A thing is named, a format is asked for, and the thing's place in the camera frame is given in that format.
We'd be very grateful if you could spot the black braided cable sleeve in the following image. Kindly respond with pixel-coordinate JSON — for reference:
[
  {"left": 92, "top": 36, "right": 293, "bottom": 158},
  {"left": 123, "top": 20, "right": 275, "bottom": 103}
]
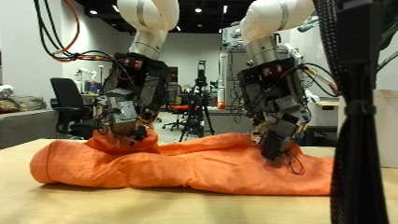
[{"left": 312, "top": 0, "right": 392, "bottom": 224}]

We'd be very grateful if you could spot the brown door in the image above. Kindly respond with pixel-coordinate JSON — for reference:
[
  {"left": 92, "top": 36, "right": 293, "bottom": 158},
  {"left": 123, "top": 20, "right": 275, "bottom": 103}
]
[{"left": 166, "top": 66, "right": 179, "bottom": 85}]

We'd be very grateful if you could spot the orange cable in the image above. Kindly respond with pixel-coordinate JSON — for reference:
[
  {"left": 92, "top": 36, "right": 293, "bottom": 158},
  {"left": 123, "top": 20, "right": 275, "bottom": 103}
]
[{"left": 61, "top": 0, "right": 113, "bottom": 62}]

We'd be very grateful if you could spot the orange seat office chair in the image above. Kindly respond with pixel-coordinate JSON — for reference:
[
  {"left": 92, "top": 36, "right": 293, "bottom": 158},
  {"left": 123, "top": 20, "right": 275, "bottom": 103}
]
[{"left": 161, "top": 104, "right": 191, "bottom": 132}]

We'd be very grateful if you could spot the grey box monitor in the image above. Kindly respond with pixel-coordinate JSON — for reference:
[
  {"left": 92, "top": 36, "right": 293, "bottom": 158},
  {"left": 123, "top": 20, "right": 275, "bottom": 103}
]
[{"left": 221, "top": 26, "right": 246, "bottom": 48}]

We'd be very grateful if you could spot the black yellow-tipped cable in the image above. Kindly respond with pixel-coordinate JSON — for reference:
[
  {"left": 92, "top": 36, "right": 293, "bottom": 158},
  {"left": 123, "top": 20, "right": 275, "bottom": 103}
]
[{"left": 295, "top": 63, "right": 340, "bottom": 97}]

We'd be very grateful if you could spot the brown sofa cushion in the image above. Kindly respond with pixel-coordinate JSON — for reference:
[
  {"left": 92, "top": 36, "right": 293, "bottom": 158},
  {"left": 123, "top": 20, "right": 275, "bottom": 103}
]
[{"left": 0, "top": 95, "right": 48, "bottom": 115}]

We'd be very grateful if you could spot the black cable bundle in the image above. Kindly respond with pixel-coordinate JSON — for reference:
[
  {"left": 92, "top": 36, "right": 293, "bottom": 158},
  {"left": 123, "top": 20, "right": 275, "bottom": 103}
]
[{"left": 33, "top": 0, "right": 117, "bottom": 63}]

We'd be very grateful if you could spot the grey sofa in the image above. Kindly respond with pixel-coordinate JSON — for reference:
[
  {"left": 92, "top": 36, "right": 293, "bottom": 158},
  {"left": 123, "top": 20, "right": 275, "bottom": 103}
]
[{"left": 0, "top": 109, "right": 60, "bottom": 150}]

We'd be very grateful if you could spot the white storage box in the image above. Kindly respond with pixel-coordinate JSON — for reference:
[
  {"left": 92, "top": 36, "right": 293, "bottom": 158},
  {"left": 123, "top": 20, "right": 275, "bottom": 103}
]
[{"left": 308, "top": 99, "right": 339, "bottom": 127}]

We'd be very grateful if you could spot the orange button-up shirt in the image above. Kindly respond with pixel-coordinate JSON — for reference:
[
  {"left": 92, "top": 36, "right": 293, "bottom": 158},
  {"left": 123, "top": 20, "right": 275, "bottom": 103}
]
[{"left": 28, "top": 129, "right": 334, "bottom": 197}]

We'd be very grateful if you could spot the low grey cabinet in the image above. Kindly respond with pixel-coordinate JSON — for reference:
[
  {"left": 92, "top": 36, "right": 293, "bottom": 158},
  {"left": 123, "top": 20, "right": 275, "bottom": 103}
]
[{"left": 203, "top": 106, "right": 254, "bottom": 134}]

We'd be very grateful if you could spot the black camera tripod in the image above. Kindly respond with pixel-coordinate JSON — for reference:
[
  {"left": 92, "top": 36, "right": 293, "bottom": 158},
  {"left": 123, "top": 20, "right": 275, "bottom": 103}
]
[{"left": 179, "top": 60, "right": 217, "bottom": 144}]

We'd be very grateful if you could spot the black office chair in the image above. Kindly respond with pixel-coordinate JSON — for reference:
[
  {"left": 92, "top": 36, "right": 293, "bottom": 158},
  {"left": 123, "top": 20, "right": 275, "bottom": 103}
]
[{"left": 48, "top": 77, "right": 98, "bottom": 141}]

